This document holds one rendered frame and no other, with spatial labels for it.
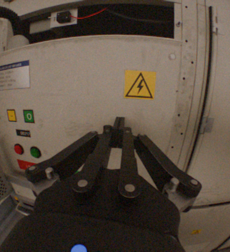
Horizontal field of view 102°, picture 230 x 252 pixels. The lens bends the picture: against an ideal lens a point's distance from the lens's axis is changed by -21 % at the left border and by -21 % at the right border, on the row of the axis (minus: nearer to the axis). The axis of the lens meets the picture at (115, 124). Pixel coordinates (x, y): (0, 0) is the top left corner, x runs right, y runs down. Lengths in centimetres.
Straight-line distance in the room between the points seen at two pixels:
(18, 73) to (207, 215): 94
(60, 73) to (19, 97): 13
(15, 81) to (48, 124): 13
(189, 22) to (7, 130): 60
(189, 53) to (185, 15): 12
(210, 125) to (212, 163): 15
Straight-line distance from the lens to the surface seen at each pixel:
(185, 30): 43
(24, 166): 42
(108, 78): 22
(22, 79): 32
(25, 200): 54
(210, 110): 42
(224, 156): 54
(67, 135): 27
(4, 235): 59
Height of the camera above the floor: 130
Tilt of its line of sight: 18 degrees down
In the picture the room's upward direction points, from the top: 2 degrees clockwise
